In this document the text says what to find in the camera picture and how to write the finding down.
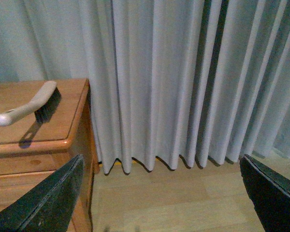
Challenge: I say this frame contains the light green curtain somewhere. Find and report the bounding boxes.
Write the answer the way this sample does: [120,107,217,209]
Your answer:
[0,0,290,173]

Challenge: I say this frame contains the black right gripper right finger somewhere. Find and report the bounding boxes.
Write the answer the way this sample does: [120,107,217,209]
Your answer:
[240,155,290,232]

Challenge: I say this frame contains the beige hand brush black bristles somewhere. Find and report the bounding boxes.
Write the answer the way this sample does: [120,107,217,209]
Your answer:
[0,81,61,127]

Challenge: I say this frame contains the wooden nightstand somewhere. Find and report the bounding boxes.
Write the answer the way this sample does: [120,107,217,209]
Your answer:
[0,79,99,232]

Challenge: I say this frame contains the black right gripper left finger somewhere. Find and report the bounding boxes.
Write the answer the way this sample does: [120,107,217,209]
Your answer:
[0,154,84,232]

